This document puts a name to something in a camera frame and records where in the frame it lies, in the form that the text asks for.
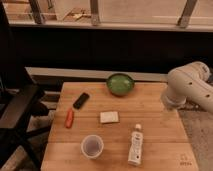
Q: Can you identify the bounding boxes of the green ceramic bowl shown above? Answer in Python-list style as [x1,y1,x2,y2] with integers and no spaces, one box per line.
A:
[106,73,135,96]

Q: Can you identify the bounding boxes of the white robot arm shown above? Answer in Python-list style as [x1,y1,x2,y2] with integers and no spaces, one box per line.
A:
[161,61,213,114]

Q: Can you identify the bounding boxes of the black rectangular remote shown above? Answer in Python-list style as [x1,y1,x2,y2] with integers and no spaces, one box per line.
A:
[73,93,89,109]

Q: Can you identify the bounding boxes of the white rectangular sponge block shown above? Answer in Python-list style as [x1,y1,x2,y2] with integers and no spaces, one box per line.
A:
[100,111,119,124]

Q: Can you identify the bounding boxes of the clear plastic cup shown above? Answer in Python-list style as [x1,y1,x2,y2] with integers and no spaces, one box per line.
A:
[81,135,104,159]

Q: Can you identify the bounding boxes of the white squeeze bottle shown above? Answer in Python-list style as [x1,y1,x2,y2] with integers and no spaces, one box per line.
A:
[128,124,143,166]

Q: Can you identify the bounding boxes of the black chair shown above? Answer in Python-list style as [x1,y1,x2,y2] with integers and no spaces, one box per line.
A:
[0,67,50,169]

